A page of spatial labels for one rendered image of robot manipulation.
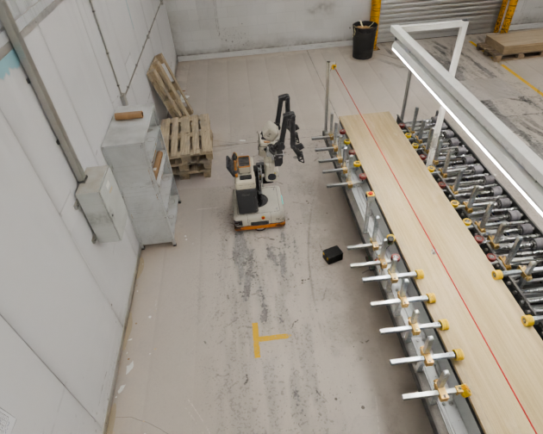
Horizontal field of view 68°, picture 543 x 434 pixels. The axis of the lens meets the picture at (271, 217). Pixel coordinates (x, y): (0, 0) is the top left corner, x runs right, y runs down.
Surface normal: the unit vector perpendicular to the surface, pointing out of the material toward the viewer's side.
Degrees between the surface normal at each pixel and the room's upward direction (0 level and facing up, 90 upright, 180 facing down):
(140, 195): 90
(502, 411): 0
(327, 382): 0
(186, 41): 90
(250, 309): 0
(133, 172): 90
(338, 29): 90
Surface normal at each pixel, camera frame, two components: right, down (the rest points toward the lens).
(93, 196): 0.10, 0.67
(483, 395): -0.06, -0.74
